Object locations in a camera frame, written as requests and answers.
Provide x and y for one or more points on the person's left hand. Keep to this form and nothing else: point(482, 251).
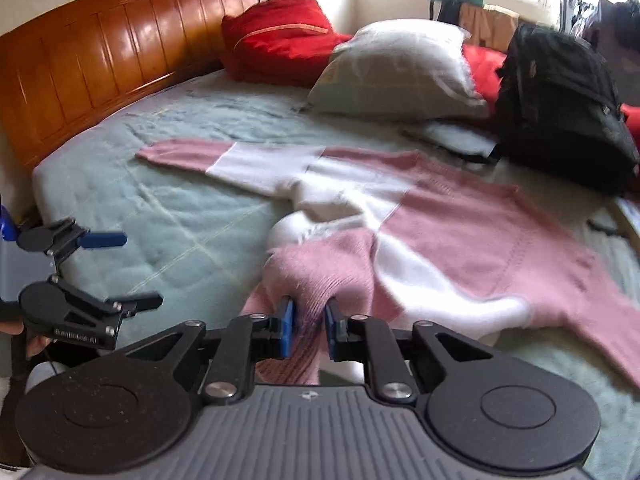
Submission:
point(37, 347)

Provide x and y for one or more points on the grey green checked pillow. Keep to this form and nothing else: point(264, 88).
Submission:
point(395, 70)

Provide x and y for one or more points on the pink and white sweater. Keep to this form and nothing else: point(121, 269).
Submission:
point(450, 240)

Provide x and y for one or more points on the red cloth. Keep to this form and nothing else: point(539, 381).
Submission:
point(482, 70)

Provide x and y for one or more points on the wooden cabinet with green tray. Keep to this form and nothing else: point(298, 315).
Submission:
point(492, 25)

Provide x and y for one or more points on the red folded quilt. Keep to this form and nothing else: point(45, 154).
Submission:
point(280, 40)

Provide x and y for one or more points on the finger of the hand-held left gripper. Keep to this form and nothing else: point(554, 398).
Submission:
point(102, 240)
point(135, 302)

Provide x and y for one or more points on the light green folded cloth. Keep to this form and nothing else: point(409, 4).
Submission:
point(460, 140)

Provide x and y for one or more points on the book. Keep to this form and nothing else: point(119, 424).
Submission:
point(631, 217)

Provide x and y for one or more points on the wooden bed headboard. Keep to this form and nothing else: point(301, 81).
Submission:
point(100, 55)

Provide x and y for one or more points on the black backpack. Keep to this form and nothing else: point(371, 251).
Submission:
point(560, 110)

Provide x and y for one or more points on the green checked bed blanket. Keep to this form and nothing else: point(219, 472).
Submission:
point(175, 230)

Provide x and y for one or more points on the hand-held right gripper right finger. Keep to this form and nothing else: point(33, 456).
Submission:
point(331, 330)

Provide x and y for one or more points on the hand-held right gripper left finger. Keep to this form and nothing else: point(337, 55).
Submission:
point(286, 327)

